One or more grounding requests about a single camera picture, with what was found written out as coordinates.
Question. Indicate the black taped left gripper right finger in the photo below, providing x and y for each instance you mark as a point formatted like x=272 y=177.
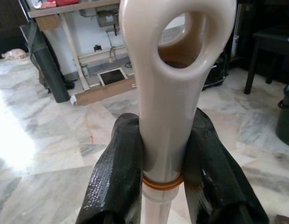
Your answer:
x=212 y=172

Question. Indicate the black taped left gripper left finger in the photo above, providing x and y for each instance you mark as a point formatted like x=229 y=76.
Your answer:
x=112 y=177

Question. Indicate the orange rubber band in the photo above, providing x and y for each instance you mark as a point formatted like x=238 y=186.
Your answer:
x=163 y=187

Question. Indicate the long brown cardboard box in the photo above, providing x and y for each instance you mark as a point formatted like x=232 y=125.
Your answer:
x=105 y=92

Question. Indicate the dark green bin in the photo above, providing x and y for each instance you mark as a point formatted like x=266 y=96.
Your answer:
x=285 y=121

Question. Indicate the black bag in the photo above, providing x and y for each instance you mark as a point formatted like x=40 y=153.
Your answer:
x=214 y=74

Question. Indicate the white framed treadle pedal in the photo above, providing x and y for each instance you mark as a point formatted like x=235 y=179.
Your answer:
x=112 y=77

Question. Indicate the small metal can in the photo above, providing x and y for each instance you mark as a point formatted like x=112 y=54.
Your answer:
x=85 y=71

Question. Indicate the black rolled mat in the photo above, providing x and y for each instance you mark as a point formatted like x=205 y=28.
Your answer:
x=51 y=70

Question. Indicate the small black clamp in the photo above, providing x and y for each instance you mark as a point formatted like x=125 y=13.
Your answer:
x=97 y=48

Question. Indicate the wooden sewing machine table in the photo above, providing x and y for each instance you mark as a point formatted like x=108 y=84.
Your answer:
x=70 y=37

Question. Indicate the black wooden stool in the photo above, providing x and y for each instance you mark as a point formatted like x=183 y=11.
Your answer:
x=270 y=38

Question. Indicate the white cat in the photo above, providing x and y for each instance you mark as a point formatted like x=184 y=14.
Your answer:
x=15 y=54

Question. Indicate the grey sewing machine motor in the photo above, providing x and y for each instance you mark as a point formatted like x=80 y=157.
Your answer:
x=107 y=19

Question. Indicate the red cloth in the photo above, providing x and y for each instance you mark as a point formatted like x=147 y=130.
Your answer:
x=65 y=2

